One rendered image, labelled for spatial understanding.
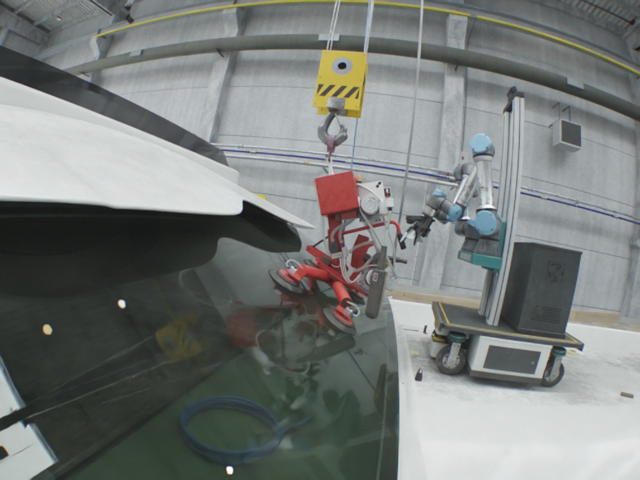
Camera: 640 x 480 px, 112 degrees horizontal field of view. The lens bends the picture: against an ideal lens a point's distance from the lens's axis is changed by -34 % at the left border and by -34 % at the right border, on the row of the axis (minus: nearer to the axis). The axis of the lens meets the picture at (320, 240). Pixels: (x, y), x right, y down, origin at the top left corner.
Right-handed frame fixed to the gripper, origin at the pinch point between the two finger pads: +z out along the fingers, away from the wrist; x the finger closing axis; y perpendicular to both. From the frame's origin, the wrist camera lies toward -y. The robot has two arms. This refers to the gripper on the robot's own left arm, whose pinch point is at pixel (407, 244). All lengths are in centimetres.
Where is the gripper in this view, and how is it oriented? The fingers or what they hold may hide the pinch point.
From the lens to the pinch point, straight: 191.1
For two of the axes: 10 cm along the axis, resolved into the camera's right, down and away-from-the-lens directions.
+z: -4.6, 8.3, 3.0
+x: 7.1, 1.4, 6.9
